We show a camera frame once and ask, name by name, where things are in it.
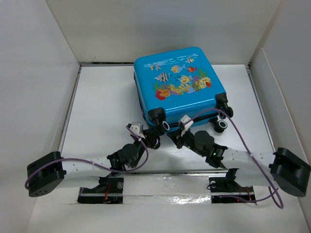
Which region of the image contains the blue hard-shell suitcase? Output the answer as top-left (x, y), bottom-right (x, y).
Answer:
top-left (134, 47), bottom-right (233, 133)

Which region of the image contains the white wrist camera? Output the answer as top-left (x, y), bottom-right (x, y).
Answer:
top-left (179, 115), bottom-right (194, 137)
top-left (129, 122), bottom-right (145, 138)

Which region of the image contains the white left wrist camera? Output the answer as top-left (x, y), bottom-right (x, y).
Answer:
top-left (129, 122), bottom-right (145, 138)

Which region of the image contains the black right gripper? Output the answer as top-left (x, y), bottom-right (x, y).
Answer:
top-left (167, 127), bottom-right (206, 157)

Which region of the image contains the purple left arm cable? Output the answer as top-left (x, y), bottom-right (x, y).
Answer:
top-left (24, 125), bottom-right (149, 202)

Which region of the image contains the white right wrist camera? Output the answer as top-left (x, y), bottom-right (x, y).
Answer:
top-left (179, 115), bottom-right (194, 137)

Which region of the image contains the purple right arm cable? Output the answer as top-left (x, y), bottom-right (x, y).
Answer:
top-left (184, 108), bottom-right (284, 209)

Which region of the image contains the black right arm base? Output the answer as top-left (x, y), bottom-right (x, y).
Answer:
top-left (207, 177), bottom-right (256, 204)

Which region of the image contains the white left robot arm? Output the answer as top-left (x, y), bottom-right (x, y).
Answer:
top-left (24, 127), bottom-right (160, 198)

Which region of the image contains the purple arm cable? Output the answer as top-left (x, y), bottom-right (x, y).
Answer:
top-left (184, 108), bottom-right (284, 209)
top-left (24, 125), bottom-right (149, 202)

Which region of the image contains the aluminium mounting rail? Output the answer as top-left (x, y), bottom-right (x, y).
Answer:
top-left (47, 169), bottom-right (282, 176)

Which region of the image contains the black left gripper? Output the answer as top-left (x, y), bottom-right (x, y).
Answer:
top-left (130, 128), bottom-right (157, 168)

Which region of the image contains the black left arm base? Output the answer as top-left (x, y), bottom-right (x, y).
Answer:
top-left (77, 177), bottom-right (124, 204)

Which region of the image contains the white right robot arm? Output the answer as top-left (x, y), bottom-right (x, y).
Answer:
top-left (167, 130), bottom-right (311, 197)

